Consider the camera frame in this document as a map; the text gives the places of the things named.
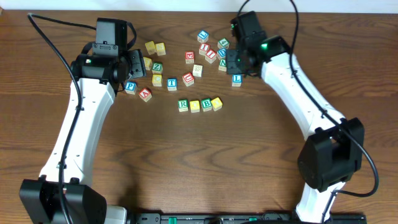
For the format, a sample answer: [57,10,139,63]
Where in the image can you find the red E block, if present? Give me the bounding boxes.
[185,51,195,64]

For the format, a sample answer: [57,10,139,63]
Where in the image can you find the blue D block centre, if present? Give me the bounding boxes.
[217,48,226,60]

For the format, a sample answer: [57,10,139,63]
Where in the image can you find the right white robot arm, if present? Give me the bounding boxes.
[226,36,364,223]

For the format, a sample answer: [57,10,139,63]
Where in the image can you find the red I block lower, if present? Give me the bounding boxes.
[205,49,217,63]

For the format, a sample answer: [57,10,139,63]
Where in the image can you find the yellow G block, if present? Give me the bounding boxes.
[152,74,162,86]

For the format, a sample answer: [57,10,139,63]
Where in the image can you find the red i block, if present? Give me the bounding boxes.
[198,43,210,55]
[205,49,217,63]

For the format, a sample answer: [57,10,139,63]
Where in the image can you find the yellow O block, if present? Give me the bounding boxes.
[211,97,223,111]
[190,100,200,113]

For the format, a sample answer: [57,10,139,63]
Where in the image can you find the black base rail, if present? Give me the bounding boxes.
[127,212,368,224]

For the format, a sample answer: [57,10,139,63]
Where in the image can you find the red I block upper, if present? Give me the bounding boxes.
[198,43,210,55]

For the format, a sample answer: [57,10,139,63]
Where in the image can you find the green R block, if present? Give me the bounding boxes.
[178,100,189,112]

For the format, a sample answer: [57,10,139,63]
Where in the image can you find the yellow S block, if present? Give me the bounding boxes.
[155,42,166,56]

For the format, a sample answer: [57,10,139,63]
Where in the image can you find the blue L block lower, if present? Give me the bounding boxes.
[232,74,243,87]

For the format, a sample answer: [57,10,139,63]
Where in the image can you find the blue H block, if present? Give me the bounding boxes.
[192,64,203,77]

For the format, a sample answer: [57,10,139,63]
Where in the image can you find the yellow block top left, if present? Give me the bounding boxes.
[145,41,157,55]

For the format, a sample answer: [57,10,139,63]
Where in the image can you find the green 4 block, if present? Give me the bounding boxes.
[217,38,230,49]

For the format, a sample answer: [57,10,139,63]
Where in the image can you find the blue l block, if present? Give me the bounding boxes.
[232,74,243,87]
[197,30,209,43]

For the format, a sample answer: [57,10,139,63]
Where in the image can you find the green B block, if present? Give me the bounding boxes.
[201,98,213,112]

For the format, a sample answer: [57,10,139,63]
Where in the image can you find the red A block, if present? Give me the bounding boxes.
[139,88,152,102]

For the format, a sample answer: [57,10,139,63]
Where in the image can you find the green N block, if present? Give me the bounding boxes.
[218,58,227,72]

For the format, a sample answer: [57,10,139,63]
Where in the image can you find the blue L block top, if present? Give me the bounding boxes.
[197,30,209,43]

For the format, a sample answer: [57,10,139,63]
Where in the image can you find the blue T block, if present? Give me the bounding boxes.
[167,78,177,91]

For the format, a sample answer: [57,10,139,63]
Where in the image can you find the red U block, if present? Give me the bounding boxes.
[182,72,195,86]

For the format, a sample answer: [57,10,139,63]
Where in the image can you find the yellow block beside Z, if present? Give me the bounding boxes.
[143,57,152,70]

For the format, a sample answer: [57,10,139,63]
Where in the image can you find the blue P block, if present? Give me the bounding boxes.
[124,82,137,95]

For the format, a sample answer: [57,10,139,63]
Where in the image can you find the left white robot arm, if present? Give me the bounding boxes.
[19,49,146,223]

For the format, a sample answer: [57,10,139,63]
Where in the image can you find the green Z block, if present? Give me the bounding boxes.
[152,62,163,74]

